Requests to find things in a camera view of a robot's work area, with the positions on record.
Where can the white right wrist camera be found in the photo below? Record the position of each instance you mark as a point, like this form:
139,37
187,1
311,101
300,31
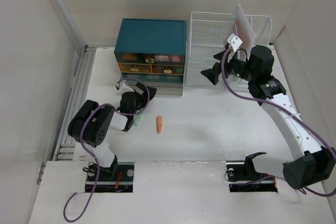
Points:
234,41

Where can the white wire file rack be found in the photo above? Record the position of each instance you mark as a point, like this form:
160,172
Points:
207,36

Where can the pink lid marker tube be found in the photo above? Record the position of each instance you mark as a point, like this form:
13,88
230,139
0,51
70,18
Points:
168,58

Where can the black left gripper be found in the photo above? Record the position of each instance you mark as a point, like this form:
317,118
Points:
144,100

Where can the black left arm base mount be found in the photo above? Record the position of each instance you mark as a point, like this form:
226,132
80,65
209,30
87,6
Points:
118,181

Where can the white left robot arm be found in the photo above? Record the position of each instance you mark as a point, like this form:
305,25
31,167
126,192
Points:
90,125

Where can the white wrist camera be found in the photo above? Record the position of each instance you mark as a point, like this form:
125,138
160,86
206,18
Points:
234,41
123,87

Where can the aluminium rail frame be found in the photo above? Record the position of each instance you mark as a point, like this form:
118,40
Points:
64,146

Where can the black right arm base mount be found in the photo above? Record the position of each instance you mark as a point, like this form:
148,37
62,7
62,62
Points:
242,177

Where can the teal drawer organizer box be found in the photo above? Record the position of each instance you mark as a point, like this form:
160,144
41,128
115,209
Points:
152,36

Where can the green translucent plastic case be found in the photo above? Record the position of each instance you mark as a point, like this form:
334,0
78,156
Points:
137,119

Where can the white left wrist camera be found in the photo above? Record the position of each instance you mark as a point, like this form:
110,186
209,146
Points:
123,87

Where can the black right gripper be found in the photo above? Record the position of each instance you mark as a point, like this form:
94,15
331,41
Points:
212,73

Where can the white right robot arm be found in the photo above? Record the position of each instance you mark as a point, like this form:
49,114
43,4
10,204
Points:
252,80

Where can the orange plastic case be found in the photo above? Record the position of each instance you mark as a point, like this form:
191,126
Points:
159,124

